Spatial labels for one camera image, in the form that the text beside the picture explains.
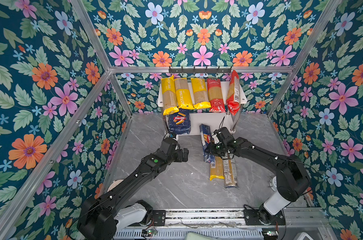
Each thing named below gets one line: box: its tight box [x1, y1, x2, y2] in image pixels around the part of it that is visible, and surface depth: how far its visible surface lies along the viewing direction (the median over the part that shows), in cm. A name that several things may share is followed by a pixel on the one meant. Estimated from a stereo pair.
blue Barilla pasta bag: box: [168, 108, 191, 135], surface depth 100 cm
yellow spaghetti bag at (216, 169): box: [209, 156, 225, 181], surface depth 90 cm
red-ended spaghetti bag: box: [226, 69, 241, 116], surface depth 78 cm
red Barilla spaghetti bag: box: [207, 78, 225, 113], surface depth 79 cm
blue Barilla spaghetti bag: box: [199, 123, 216, 164], surface depth 90 cm
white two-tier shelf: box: [157, 81, 248, 136], surface depth 81 cm
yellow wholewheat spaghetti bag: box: [191, 78, 212, 110], surface depth 80 cm
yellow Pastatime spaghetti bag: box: [174, 77, 195, 110], surface depth 80 cm
